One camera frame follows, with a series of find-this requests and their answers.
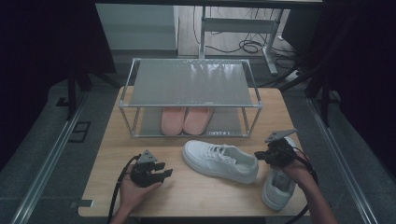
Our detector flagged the grey cabinet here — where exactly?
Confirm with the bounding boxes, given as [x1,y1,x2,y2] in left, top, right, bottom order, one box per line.
[94,3,180,51]

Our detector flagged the white power strip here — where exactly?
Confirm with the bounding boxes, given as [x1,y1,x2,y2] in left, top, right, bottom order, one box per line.
[284,69,304,84]

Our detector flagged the metal shoe rack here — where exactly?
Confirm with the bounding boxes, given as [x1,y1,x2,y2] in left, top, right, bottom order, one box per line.
[118,57,264,139]

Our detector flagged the white sneaker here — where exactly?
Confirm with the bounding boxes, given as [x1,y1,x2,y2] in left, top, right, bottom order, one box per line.
[261,136,298,212]
[181,139,260,185]

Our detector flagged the aluminium floor rail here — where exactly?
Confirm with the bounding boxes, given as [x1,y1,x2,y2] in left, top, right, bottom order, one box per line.
[10,92,90,224]
[307,97,379,224]

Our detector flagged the person's left hand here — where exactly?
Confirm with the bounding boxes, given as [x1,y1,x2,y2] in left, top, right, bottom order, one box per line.
[120,173,163,210]

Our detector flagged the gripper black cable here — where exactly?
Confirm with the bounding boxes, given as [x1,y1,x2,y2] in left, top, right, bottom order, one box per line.
[106,154,141,224]
[284,145,319,224]

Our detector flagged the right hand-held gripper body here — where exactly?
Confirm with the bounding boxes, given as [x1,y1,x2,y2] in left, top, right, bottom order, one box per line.
[264,129,298,168]

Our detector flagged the black stand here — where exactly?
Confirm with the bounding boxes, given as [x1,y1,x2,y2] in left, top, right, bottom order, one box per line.
[55,52,124,121]
[258,18,359,127]

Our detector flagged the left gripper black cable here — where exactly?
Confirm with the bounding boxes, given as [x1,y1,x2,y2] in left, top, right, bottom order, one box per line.
[106,154,141,224]

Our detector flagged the white desk frame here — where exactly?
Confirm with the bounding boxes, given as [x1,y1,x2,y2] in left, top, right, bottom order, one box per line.
[198,5,286,77]

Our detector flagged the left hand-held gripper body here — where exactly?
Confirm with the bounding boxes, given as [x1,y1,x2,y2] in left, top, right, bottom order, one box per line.
[130,149,163,189]

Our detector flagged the person's right hand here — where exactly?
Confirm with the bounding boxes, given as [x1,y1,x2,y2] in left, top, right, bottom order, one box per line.
[275,151,313,187]

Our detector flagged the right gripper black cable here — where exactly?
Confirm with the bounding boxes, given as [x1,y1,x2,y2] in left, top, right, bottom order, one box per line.
[284,145,319,224]

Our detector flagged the black floor cables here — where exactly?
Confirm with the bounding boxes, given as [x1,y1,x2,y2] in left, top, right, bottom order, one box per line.
[192,6,297,61]

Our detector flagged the pink slipper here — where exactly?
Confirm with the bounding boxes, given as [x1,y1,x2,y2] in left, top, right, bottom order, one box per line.
[182,106,215,136]
[161,106,188,136]

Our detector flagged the grey table foot plate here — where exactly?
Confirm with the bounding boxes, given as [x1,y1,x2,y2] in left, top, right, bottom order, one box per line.
[69,199,94,209]

